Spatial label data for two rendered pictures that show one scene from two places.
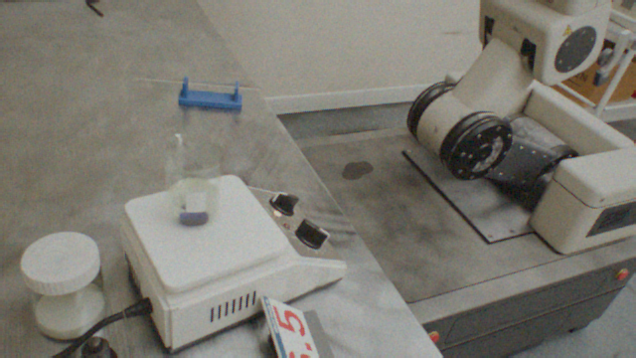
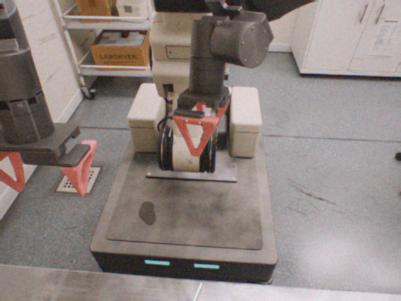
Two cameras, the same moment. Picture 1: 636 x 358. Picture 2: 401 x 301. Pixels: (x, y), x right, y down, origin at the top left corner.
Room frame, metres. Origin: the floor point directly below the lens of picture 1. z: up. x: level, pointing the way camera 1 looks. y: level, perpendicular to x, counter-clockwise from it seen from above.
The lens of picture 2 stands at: (0.62, 0.27, 1.30)
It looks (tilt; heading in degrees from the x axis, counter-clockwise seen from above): 44 degrees down; 305
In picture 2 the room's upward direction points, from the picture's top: straight up
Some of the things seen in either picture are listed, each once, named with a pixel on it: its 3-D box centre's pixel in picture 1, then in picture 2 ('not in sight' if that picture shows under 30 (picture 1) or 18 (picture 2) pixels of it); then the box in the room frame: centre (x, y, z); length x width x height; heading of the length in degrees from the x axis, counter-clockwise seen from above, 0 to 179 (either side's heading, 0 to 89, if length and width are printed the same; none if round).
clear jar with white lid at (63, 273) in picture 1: (67, 286); not in sight; (0.28, 0.20, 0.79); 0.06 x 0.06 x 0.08
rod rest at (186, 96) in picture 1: (211, 91); not in sight; (0.71, 0.19, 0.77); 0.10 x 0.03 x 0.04; 102
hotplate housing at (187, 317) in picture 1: (229, 250); not in sight; (0.36, 0.07, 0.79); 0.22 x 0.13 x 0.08; 130
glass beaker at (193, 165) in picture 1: (192, 181); not in sight; (0.35, 0.11, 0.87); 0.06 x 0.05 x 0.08; 50
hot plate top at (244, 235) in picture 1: (206, 226); not in sight; (0.34, 0.09, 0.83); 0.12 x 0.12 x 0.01; 40
